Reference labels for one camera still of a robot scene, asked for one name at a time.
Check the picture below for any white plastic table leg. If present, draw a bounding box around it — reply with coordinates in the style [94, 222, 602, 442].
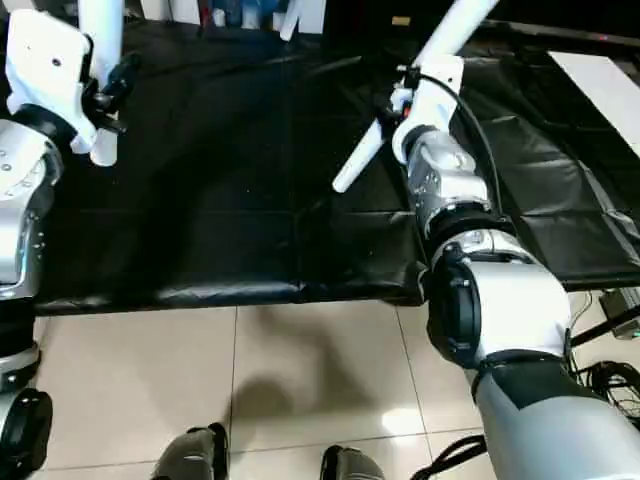
[330, 0, 501, 196]
[278, 0, 304, 43]
[78, 0, 126, 169]

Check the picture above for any white cabinet with glass doors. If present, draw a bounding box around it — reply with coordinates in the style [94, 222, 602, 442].
[140, 0, 329, 36]

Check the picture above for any black work mat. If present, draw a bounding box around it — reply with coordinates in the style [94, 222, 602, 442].
[0, 20, 640, 316]

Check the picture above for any black metal bar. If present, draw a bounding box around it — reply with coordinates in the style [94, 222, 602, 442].
[480, 22, 640, 46]

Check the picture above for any white flat panel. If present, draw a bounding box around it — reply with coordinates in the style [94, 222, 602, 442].
[548, 50, 640, 156]

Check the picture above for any black device on floor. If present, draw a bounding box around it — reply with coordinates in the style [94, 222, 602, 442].
[570, 295, 640, 421]

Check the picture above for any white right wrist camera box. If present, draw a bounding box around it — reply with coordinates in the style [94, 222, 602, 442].
[395, 55, 466, 166]

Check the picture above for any black folding stand frame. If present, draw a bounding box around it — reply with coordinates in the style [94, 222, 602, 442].
[570, 305, 640, 349]

